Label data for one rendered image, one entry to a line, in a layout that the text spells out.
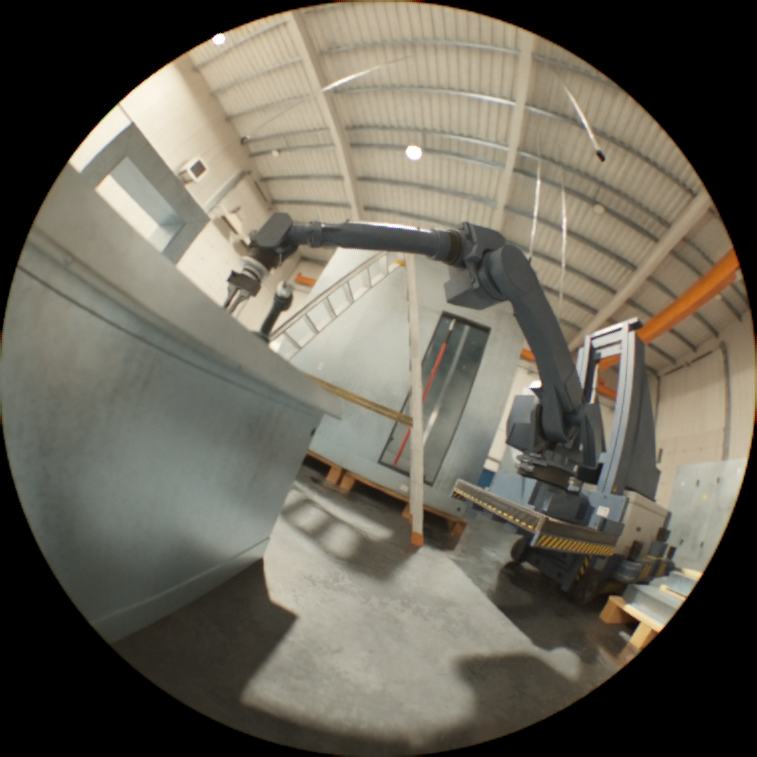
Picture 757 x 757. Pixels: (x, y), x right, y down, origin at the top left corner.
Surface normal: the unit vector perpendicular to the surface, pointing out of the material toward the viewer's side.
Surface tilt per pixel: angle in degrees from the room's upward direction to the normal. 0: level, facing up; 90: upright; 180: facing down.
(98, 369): 90
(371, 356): 90
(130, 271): 67
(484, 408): 90
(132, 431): 90
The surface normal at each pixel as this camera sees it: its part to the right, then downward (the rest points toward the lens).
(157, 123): 0.90, 0.36
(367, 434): -0.14, -0.28
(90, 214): 1.00, 0.00
